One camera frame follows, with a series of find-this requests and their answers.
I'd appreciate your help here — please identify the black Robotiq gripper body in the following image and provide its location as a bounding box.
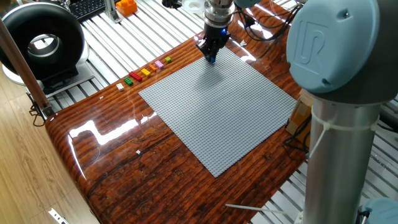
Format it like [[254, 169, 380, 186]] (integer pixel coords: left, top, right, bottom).
[[203, 26, 231, 49]]

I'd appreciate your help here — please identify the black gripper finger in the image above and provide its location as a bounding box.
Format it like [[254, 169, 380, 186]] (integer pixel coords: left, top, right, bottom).
[[196, 38, 213, 62], [211, 44, 223, 63]]

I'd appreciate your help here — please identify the grey Lego baseplate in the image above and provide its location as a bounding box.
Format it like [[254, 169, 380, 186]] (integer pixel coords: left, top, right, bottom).
[[138, 47, 298, 178]]

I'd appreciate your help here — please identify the long red Lego brick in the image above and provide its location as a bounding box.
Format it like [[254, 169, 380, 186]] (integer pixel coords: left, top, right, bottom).
[[129, 71, 144, 83]]

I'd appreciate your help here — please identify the white tape roll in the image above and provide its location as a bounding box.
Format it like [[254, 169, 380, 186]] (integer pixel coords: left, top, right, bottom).
[[182, 0, 206, 14]]

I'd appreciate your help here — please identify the black round object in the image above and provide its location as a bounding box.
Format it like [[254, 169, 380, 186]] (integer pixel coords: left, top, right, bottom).
[[161, 0, 183, 9]]

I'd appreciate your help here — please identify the large orange toy brick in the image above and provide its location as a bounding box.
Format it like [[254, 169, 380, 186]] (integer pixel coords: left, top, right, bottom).
[[115, 0, 139, 17]]

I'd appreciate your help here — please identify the black keyboard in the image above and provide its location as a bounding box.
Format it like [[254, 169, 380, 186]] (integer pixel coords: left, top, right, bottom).
[[67, 0, 108, 22]]

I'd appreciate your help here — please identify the long white zip tie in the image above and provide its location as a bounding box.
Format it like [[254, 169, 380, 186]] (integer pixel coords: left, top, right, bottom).
[[224, 203, 305, 224]]

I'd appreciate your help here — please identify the brown wooden beam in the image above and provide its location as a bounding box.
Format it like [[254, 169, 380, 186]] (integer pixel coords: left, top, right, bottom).
[[0, 18, 54, 118]]

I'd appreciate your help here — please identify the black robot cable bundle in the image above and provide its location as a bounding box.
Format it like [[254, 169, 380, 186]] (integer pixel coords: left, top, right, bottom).
[[234, 0, 302, 43]]

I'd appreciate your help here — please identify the short aluminium post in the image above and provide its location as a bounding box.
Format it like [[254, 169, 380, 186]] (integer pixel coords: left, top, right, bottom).
[[104, 0, 122, 24]]

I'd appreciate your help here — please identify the black round ring device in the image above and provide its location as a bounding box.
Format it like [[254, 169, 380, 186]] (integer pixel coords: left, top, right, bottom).
[[0, 2, 94, 94]]

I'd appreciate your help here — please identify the silver metal bracket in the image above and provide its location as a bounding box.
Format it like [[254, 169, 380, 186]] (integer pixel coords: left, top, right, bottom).
[[48, 207, 70, 224]]

